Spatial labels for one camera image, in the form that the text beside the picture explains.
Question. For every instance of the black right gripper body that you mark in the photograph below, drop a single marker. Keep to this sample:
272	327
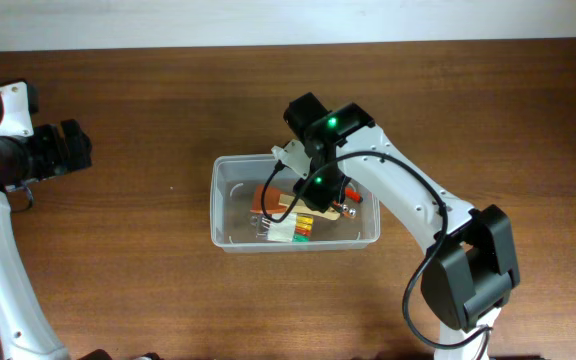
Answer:
324	181

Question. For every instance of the clear plastic container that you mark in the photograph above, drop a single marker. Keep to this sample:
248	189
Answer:
236	229

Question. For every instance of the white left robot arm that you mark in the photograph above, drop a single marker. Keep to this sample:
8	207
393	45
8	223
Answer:
24	330

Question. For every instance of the orange scraper with wooden handle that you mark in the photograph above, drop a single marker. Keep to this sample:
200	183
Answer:
277	202

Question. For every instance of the red handled pliers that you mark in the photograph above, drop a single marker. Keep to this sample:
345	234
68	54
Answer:
349	194

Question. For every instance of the copper socket bit rail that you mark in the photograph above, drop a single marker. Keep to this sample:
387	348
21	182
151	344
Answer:
345	210

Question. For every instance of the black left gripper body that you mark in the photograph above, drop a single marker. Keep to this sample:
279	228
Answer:
48	156

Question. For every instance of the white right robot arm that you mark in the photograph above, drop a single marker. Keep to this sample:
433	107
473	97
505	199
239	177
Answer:
470	264

